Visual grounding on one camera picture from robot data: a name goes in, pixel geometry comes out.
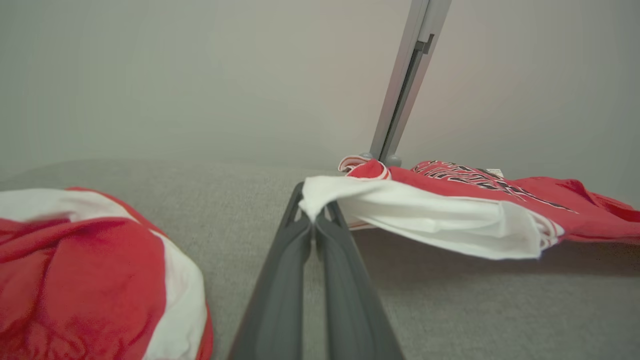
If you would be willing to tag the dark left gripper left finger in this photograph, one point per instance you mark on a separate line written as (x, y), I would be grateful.
(277, 295)

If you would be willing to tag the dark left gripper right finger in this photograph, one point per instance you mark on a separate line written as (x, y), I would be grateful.
(350, 295)

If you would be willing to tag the red basketball jersey black print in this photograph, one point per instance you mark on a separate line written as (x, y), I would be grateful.
(450, 215)

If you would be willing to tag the red shorts white side panels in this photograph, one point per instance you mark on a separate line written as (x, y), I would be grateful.
(85, 280)

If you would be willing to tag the grey fabric sofa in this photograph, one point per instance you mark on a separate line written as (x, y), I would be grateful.
(500, 310)

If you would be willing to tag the grey metal partition post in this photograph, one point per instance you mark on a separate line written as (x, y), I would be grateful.
(405, 85)

